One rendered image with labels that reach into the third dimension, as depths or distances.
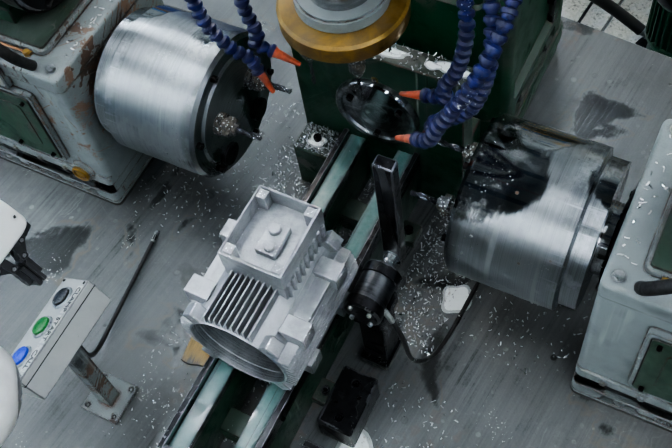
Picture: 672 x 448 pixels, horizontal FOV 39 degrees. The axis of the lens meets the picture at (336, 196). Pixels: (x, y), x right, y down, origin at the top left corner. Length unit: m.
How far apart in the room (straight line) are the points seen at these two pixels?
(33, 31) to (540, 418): 1.00
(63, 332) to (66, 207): 0.49
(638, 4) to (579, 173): 1.27
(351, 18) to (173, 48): 0.38
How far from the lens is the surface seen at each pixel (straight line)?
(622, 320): 1.33
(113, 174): 1.76
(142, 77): 1.52
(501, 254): 1.33
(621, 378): 1.49
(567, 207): 1.31
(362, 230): 1.56
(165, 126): 1.51
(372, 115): 1.58
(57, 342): 1.41
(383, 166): 1.22
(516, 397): 1.56
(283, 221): 1.35
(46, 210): 1.87
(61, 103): 1.61
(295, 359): 1.34
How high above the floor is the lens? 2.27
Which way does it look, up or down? 57 degrees down
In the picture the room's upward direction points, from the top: 11 degrees counter-clockwise
